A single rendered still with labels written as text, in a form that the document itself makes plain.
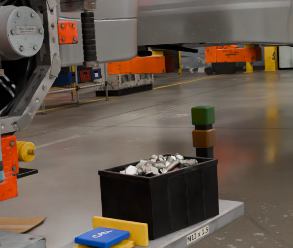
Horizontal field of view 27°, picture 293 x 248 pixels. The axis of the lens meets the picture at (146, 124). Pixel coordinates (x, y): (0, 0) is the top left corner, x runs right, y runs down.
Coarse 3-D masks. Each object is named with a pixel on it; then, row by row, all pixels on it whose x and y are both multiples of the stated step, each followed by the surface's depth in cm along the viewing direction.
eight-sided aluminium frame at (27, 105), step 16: (32, 0) 184; (48, 0) 182; (48, 16) 183; (48, 32) 183; (48, 48) 184; (48, 64) 185; (32, 80) 184; (48, 80) 184; (32, 96) 179; (16, 112) 177; (32, 112) 179; (0, 128) 169; (16, 128) 174
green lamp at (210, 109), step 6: (192, 108) 134; (198, 108) 134; (204, 108) 133; (210, 108) 134; (192, 114) 134; (198, 114) 134; (204, 114) 133; (210, 114) 134; (192, 120) 135; (198, 120) 134; (204, 120) 133; (210, 120) 134
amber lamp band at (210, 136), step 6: (192, 132) 135; (198, 132) 134; (204, 132) 133; (210, 132) 134; (198, 138) 134; (204, 138) 134; (210, 138) 134; (198, 144) 135; (204, 144) 134; (210, 144) 134
